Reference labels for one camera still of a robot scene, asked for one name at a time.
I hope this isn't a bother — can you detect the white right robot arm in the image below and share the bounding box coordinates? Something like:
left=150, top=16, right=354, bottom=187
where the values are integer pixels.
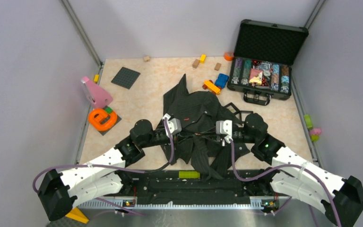
left=210, top=113, right=363, bottom=227

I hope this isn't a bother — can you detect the pink and green toy pile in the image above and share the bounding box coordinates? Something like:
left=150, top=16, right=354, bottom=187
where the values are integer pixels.
left=303, top=114, right=322, bottom=142

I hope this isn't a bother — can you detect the dark pinstriped garment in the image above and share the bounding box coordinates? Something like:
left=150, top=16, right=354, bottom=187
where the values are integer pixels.
left=161, top=76, right=242, bottom=180

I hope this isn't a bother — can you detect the yellow wedge block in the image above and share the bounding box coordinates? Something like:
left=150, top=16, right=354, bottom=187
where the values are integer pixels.
left=65, top=207, right=89, bottom=224

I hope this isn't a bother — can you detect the pink toy ramp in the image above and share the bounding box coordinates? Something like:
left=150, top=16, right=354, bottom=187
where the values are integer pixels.
left=81, top=77, right=113, bottom=109

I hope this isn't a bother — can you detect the grey square baseplate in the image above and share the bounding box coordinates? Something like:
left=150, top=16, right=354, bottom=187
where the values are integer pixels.
left=111, top=67, right=140, bottom=89

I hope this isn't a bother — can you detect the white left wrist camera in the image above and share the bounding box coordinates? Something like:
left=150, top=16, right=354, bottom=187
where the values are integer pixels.
left=162, top=113, right=182, bottom=138

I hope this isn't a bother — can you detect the dark grey studded baseplate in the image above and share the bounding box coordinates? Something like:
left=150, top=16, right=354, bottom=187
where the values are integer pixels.
left=99, top=116, right=122, bottom=136

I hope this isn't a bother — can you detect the yellow cube block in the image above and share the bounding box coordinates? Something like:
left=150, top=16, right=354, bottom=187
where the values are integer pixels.
left=199, top=54, right=206, bottom=64

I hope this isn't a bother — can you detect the wooden block centre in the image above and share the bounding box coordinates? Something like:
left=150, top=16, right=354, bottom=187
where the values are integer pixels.
left=192, top=59, right=200, bottom=69

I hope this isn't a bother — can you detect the blue toy brick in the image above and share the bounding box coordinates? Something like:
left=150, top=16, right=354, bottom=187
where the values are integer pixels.
left=215, top=73, right=229, bottom=89

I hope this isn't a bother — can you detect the small wooden block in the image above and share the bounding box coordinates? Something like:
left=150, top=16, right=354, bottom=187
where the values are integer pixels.
left=214, top=63, right=222, bottom=71

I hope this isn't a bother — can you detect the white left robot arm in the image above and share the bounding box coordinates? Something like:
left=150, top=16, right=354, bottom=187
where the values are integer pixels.
left=33, top=114, right=182, bottom=221

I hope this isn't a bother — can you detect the green flat brick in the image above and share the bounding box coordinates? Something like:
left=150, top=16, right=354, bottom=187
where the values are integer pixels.
left=178, top=171, right=200, bottom=179

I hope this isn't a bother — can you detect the orange cylinder cup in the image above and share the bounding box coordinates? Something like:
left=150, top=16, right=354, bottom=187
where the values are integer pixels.
left=224, top=52, right=234, bottom=61

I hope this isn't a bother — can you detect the black square frame far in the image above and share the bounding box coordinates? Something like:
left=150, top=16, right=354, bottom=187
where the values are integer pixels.
left=224, top=102, right=253, bottom=121

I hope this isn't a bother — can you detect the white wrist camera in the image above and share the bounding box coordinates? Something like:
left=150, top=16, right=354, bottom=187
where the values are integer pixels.
left=216, top=120, right=233, bottom=134
left=162, top=113, right=182, bottom=138

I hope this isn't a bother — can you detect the orange curved toy track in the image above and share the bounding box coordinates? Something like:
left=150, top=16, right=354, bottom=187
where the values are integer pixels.
left=88, top=108, right=118, bottom=131

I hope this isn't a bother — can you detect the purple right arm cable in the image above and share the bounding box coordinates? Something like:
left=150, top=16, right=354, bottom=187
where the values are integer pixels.
left=228, top=138, right=343, bottom=227

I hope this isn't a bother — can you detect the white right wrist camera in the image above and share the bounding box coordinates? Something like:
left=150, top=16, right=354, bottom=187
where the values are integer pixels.
left=216, top=120, right=233, bottom=134

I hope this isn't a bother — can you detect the yellow toy brick car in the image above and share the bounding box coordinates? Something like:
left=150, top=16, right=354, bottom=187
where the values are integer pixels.
left=202, top=80, right=221, bottom=95

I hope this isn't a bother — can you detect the black poker chip case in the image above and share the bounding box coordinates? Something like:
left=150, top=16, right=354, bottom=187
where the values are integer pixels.
left=227, top=19, right=309, bottom=105

